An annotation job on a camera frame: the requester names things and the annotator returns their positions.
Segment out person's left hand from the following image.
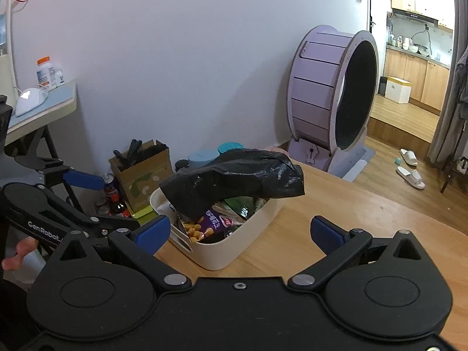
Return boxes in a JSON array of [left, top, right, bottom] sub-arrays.
[[1, 237, 39, 272]]

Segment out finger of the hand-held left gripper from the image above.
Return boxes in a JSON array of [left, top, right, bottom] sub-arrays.
[[37, 186, 142, 238], [22, 156, 106, 191]]

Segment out wooden kitchen base cabinets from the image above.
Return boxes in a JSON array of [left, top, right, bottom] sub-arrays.
[[384, 49, 452, 112]]

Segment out cardboard box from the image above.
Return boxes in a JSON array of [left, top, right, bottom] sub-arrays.
[[109, 140, 173, 213]]

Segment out purple snack packet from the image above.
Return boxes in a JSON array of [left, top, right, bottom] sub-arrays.
[[183, 207, 238, 244]]

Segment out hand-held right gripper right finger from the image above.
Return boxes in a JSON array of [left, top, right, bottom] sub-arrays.
[[287, 215, 434, 293]]

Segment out red and blue soda can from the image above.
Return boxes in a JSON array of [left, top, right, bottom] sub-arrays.
[[102, 173, 118, 205]]

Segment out black plastic bag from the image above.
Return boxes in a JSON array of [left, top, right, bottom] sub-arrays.
[[160, 148, 305, 220]]

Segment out black clothes rack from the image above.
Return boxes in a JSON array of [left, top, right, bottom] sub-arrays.
[[441, 155, 468, 194]]

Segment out grey curtain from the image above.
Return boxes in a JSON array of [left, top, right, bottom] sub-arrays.
[[428, 0, 468, 169]]

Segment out range hood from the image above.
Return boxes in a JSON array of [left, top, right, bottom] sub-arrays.
[[392, 7, 438, 26]]

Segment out white rounded desk device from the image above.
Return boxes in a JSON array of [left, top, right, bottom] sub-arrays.
[[15, 88, 50, 118]]

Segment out white storage box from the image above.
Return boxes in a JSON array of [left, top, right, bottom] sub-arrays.
[[386, 76, 412, 104]]

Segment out grey folding table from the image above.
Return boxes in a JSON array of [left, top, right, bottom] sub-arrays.
[[0, 80, 86, 209]]

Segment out purple cat exercise wheel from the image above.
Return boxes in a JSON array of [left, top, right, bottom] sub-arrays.
[[287, 25, 380, 172]]

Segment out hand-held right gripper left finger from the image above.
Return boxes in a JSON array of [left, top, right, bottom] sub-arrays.
[[47, 214, 192, 293]]

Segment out cream plastic storage container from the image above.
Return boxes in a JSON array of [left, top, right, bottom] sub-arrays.
[[149, 186, 284, 271]]

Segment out black handled tools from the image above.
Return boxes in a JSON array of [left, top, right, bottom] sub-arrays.
[[113, 139, 144, 166]]

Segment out dark drink bottle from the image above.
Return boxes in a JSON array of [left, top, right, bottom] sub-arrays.
[[110, 190, 131, 218]]

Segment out white pole stand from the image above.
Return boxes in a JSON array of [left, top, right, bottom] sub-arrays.
[[0, 0, 20, 94]]

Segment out orange-capped white supplement bottle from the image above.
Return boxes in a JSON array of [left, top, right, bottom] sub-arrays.
[[37, 56, 57, 91]]

